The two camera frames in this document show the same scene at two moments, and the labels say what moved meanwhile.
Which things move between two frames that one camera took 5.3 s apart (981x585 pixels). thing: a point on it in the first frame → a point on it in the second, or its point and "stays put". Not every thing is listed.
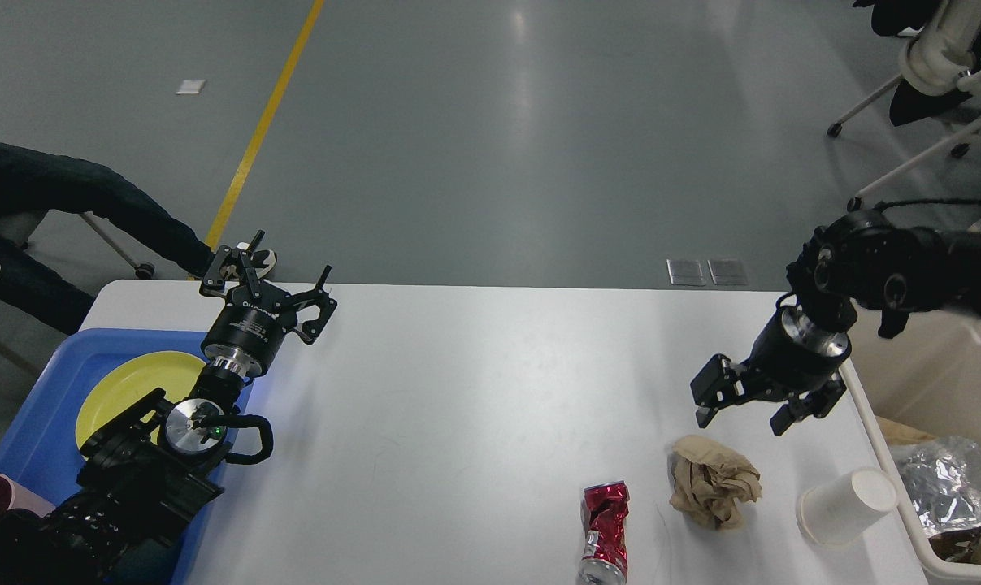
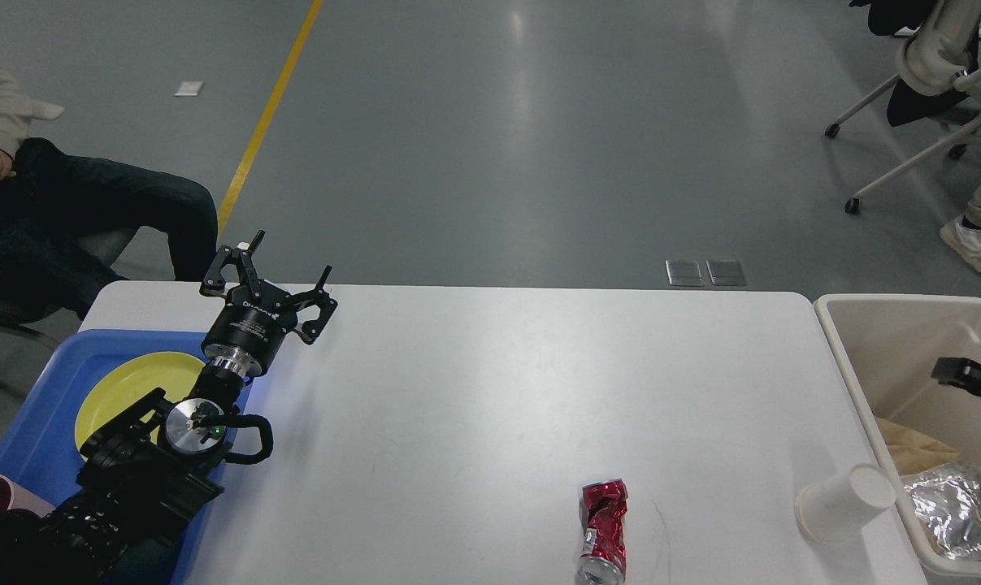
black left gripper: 244,335 stays put
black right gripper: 791,356 → 974,379
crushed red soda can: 605,514 stays put
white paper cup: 840,511 stays put
